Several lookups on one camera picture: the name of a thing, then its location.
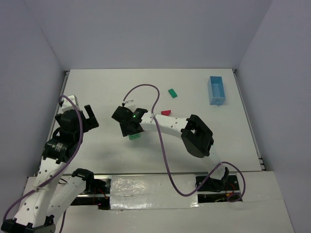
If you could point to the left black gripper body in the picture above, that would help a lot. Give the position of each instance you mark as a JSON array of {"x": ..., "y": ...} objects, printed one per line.
[{"x": 88, "y": 122}]

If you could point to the green castle notched block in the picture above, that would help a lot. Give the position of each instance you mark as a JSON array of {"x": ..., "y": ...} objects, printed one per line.
[{"x": 134, "y": 136}]

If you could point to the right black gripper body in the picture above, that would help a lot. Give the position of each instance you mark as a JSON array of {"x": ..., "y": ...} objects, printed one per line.
[{"x": 125, "y": 127}]

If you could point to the aluminium rail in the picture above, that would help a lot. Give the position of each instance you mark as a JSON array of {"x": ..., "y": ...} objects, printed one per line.
[{"x": 106, "y": 175}]

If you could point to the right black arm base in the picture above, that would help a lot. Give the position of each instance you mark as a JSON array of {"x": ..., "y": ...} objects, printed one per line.
[{"x": 213, "y": 190}]

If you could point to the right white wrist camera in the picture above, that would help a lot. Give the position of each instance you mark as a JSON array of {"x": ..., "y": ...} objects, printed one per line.
[{"x": 129, "y": 104}]

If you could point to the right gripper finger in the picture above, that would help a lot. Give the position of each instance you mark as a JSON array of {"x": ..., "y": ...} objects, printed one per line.
[
  {"x": 136, "y": 127},
  {"x": 126, "y": 129}
]

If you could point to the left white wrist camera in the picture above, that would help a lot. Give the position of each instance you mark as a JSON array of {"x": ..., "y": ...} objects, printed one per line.
[{"x": 69, "y": 103}]

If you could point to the green rectangular block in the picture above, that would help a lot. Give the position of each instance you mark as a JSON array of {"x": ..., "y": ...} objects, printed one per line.
[{"x": 172, "y": 93}]

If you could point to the blue plastic box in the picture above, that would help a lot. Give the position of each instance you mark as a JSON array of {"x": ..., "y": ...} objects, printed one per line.
[{"x": 216, "y": 92}]

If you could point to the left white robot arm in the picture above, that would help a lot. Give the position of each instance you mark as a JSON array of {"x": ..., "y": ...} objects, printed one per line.
[{"x": 42, "y": 207}]

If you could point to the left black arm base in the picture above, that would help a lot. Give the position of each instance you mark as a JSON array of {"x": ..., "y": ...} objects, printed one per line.
[{"x": 96, "y": 191}]

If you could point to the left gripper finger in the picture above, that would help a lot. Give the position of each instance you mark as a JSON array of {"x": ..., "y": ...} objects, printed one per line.
[
  {"x": 91, "y": 121},
  {"x": 85, "y": 122}
]

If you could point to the silver tape covered panel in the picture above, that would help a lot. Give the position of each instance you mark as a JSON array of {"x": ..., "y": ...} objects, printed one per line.
[{"x": 147, "y": 192}]

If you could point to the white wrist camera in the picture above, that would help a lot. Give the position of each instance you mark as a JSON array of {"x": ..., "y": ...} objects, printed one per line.
[
  {"x": 69, "y": 103},
  {"x": 129, "y": 104}
]

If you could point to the red triangular prism block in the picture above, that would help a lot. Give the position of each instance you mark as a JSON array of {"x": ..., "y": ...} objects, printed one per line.
[{"x": 166, "y": 112}]

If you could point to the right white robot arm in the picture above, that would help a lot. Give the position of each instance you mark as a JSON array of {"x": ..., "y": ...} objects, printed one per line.
[{"x": 195, "y": 134}]

